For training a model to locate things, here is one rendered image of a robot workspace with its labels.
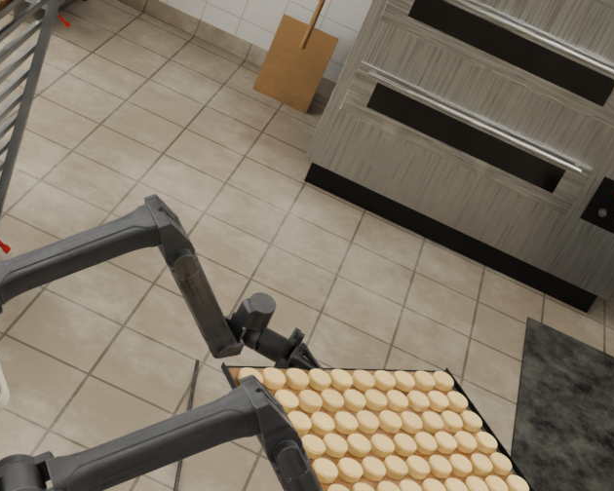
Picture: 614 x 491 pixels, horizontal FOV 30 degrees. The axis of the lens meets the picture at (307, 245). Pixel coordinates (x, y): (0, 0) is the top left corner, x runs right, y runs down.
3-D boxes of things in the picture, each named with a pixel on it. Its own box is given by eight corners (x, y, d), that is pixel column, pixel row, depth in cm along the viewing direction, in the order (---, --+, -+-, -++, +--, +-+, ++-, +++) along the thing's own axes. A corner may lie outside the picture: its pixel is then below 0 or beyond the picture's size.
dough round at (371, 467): (359, 476, 217) (363, 470, 216) (359, 459, 221) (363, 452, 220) (382, 485, 218) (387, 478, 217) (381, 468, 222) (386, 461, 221)
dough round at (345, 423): (327, 417, 228) (331, 410, 227) (347, 417, 231) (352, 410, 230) (338, 435, 225) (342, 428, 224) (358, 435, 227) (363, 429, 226)
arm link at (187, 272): (144, 220, 206) (167, 264, 200) (172, 207, 207) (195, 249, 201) (200, 331, 242) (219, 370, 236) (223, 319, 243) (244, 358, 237)
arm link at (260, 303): (200, 327, 240) (216, 358, 235) (214, 291, 232) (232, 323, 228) (249, 319, 246) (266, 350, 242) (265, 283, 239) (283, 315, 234)
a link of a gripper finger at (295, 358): (320, 382, 245) (282, 360, 246) (332, 358, 241) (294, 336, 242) (310, 397, 239) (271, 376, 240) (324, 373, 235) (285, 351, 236)
